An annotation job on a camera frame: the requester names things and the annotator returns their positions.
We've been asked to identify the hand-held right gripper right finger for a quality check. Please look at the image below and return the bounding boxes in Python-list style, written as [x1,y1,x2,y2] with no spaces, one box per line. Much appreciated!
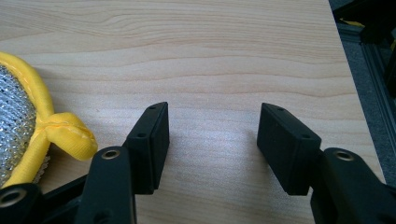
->
[257,103,322,197]

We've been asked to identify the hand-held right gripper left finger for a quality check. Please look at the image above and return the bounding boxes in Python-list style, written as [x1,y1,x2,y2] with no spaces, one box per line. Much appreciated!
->
[121,101,171,196]

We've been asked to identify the yellow-trimmed silver scouring pad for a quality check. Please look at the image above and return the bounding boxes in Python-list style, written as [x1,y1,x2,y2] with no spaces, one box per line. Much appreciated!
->
[0,50,99,189]

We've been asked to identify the black metal frame rail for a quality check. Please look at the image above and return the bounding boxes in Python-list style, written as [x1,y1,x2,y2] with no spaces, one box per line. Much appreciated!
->
[331,0,396,150]

